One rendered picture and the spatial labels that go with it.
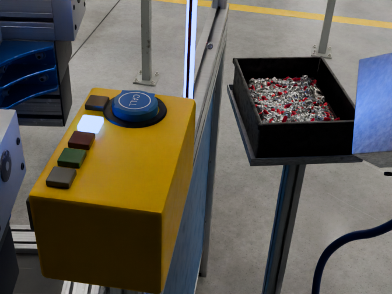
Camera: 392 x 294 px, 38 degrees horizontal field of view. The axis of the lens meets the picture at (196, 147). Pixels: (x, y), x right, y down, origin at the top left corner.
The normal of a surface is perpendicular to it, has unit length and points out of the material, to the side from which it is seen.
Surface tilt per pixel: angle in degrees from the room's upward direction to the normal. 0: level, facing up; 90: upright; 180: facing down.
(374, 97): 56
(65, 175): 0
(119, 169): 0
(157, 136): 0
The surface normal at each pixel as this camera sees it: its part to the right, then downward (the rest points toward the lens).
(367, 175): 0.04, -0.81
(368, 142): -0.71, -0.26
